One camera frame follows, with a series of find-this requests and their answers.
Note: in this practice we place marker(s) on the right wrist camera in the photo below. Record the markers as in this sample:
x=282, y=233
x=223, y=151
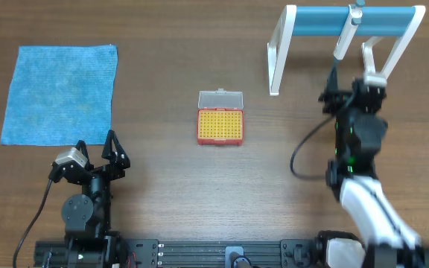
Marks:
x=375, y=79

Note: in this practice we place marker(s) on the red and yellow tip box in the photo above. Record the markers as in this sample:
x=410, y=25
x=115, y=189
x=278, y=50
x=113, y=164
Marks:
x=220, y=128

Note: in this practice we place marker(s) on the blue cloth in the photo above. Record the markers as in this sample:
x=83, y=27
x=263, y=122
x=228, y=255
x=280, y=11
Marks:
x=60, y=95

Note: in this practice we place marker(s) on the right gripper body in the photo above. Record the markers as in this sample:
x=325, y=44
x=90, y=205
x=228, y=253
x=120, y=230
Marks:
x=367, y=98

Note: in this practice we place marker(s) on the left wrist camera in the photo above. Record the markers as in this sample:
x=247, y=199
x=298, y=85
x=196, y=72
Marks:
x=71, y=157

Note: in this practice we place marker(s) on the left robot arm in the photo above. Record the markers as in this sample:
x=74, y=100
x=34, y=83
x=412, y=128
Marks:
x=75, y=212

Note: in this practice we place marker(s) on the white pipette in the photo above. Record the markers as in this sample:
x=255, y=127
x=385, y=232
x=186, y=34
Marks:
x=348, y=31

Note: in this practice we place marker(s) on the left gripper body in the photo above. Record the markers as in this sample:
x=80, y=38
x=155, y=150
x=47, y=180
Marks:
x=76, y=175

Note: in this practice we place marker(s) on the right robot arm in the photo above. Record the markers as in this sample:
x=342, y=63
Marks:
x=363, y=208

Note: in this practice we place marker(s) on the mounting rail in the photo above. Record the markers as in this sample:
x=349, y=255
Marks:
x=199, y=255

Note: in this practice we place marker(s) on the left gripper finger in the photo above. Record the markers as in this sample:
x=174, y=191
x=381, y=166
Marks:
x=83, y=147
x=119, y=160

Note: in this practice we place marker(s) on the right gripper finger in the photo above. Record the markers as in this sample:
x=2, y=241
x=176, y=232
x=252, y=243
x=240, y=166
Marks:
x=333, y=82

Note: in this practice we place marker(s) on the white and blue stand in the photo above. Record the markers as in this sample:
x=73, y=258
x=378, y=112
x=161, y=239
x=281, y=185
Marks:
x=322, y=20

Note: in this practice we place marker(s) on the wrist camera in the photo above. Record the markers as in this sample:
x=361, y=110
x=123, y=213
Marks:
x=71, y=157
x=375, y=79

